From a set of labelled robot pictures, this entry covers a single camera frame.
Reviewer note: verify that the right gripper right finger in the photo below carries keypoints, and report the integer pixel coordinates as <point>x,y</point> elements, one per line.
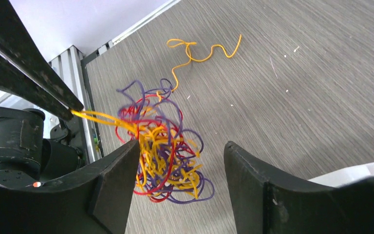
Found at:
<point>268,200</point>

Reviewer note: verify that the white plastic bin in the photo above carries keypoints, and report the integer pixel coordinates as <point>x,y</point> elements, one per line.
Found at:
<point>345,176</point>

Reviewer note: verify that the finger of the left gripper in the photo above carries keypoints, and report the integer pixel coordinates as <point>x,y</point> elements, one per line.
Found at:
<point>46,90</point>
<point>17,44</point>

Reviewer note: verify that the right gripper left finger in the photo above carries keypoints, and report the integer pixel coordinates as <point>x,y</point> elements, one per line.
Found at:
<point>95,199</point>

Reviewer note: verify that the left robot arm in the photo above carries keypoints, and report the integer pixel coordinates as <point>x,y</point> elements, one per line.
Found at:
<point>25,73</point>

